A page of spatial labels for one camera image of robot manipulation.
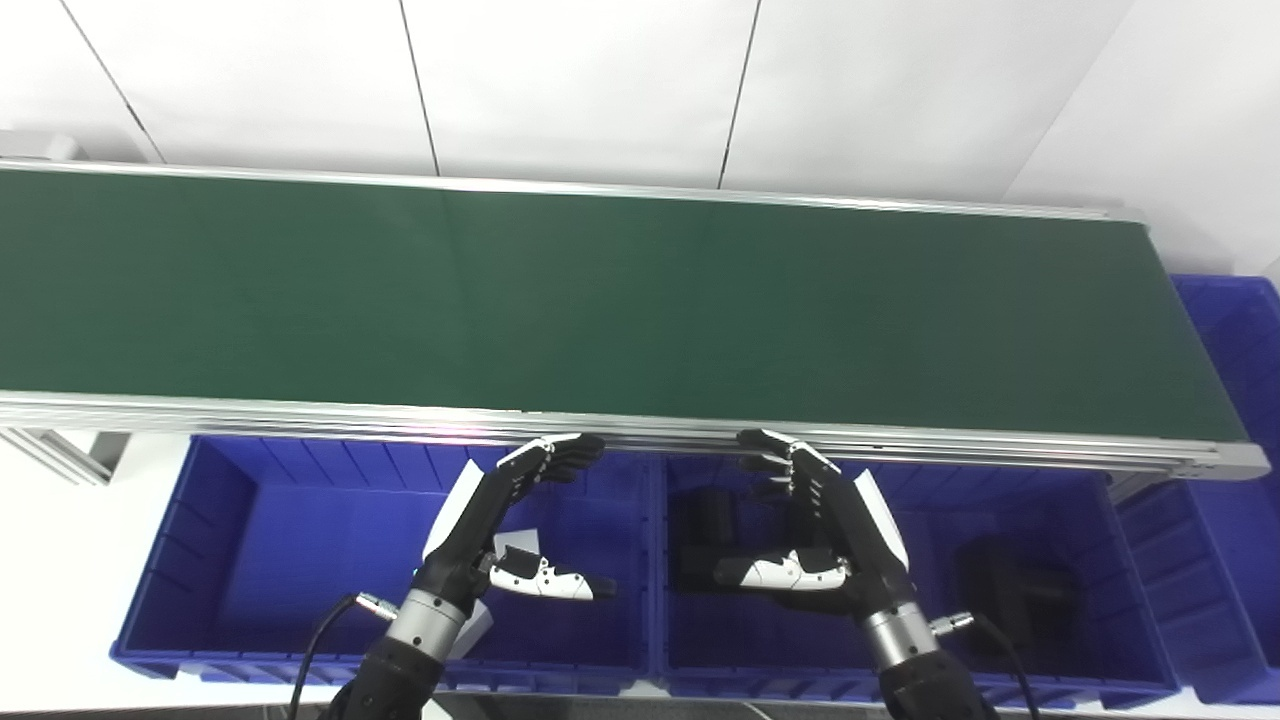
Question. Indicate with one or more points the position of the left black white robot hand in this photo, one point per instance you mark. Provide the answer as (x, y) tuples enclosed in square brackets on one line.
[(470, 540)]

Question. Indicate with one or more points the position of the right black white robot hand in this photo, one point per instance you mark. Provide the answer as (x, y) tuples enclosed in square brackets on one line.
[(860, 540)]

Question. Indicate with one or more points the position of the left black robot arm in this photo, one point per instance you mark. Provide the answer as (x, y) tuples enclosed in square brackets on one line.
[(405, 660)]

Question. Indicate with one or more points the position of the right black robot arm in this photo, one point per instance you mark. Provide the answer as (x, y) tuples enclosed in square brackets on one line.
[(920, 670)]

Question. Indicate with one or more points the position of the white block part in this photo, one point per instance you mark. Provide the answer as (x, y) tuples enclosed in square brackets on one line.
[(475, 625), (520, 542)]

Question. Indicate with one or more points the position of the blue bin with black parts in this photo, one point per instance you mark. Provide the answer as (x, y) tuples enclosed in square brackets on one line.
[(920, 510)]

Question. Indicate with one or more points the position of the blue bin with white parts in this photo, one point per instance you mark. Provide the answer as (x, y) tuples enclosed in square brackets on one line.
[(300, 560)]

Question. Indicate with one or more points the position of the green conveyor belt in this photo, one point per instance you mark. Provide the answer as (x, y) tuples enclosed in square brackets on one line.
[(300, 415), (600, 300)]

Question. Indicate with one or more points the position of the aluminium conveyor leg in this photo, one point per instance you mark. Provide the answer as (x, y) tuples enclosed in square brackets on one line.
[(1125, 488), (70, 455)]

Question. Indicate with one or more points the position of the long blue plastic bin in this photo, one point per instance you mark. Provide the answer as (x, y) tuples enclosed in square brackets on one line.
[(1230, 560)]

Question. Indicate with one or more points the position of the grey conveyor end box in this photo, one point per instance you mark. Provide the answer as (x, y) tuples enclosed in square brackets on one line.
[(35, 147)]

